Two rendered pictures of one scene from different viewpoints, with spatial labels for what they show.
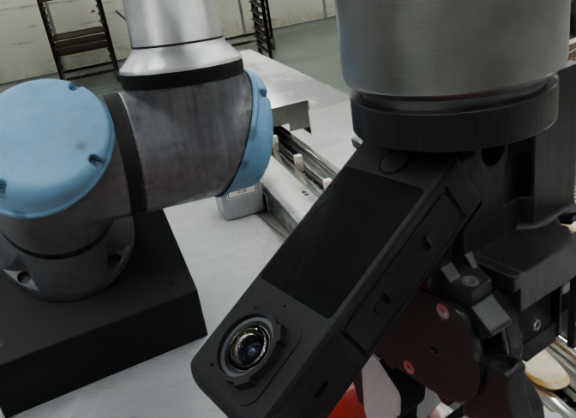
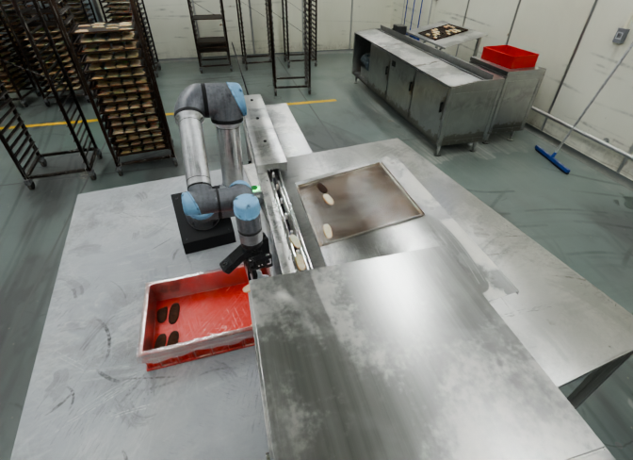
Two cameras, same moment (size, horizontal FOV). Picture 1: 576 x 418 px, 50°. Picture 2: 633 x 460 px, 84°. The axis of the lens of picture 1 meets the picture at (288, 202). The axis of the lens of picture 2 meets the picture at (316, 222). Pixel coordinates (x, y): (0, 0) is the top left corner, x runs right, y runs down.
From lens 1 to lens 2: 97 cm
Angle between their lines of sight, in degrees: 14
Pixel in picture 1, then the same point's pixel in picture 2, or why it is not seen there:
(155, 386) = (220, 253)
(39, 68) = (188, 54)
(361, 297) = (235, 261)
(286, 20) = (327, 46)
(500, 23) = (250, 240)
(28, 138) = not seen: hidden behind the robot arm
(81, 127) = not seen: hidden behind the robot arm
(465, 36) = (246, 241)
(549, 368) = (301, 266)
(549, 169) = (264, 248)
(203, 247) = not seen: hidden behind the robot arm
